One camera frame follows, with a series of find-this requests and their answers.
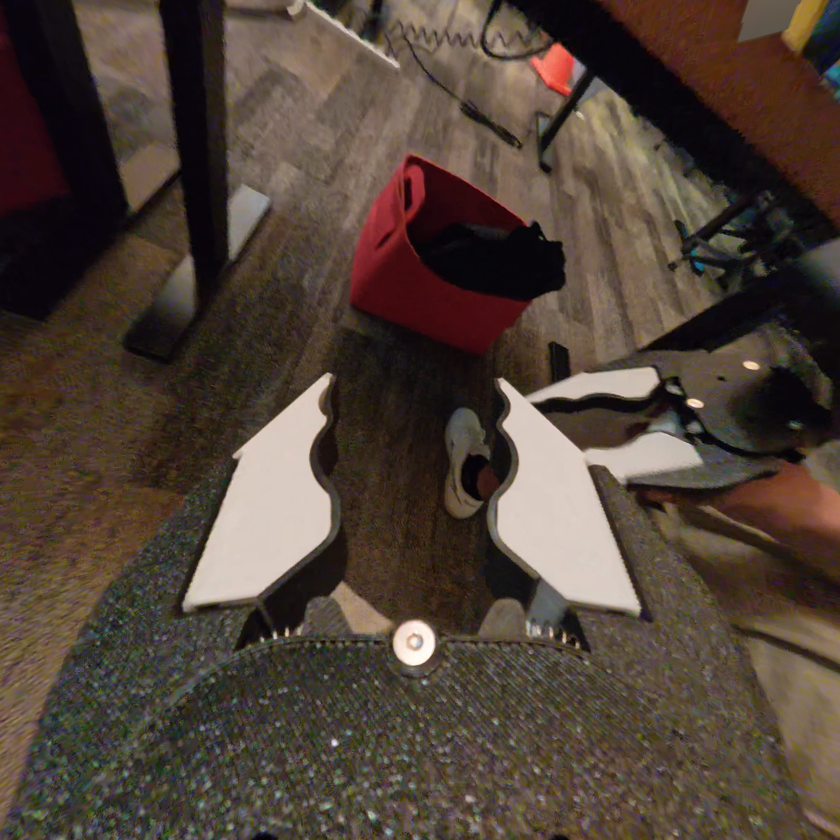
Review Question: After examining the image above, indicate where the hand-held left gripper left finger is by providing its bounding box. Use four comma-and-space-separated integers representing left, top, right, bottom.
182, 373, 343, 613

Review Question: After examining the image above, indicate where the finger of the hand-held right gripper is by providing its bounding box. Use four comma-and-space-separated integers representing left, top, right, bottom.
583, 430, 706, 485
524, 366, 662, 416

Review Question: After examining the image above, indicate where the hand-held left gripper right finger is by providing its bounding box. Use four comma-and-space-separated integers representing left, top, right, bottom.
487, 377, 643, 623

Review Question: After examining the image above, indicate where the person's right hand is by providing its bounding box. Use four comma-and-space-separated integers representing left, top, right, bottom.
640, 461, 840, 580

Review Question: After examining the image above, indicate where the white sneaker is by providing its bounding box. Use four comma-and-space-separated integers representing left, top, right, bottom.
444, 407, 494, 521

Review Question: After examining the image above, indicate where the office chair base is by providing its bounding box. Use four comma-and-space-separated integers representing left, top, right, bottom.
668, 197, 795, 293

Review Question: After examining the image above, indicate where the black cloth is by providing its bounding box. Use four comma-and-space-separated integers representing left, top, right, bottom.
415, 221, 567, 303

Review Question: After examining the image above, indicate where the red felt basket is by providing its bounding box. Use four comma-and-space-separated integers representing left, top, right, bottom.
350, 154, 536, 355

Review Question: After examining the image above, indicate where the orange cone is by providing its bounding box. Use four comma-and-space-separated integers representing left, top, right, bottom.
529, 43, 577, 99

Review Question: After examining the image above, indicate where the black table leg grey foot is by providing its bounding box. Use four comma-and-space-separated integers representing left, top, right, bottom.
125, 0, 273, 362

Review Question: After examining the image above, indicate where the black furniture panel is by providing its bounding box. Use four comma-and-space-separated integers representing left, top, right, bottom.
0, 0, 129, 322

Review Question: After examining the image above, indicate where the white floor cable cover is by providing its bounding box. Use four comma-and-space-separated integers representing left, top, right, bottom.
226, 0, 401, 70

